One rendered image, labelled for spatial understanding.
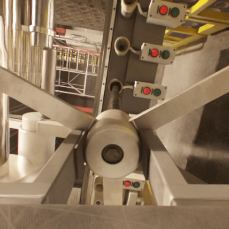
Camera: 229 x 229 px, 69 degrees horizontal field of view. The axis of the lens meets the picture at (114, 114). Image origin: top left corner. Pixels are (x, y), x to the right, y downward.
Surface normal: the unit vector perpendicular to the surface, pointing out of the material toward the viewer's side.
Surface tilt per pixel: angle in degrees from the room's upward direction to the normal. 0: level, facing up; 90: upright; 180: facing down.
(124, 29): 90
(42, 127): 90
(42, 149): 126
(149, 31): 90
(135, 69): 90
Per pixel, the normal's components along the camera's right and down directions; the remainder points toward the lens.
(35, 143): 0.32, 0.29
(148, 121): -0.01, 0.25
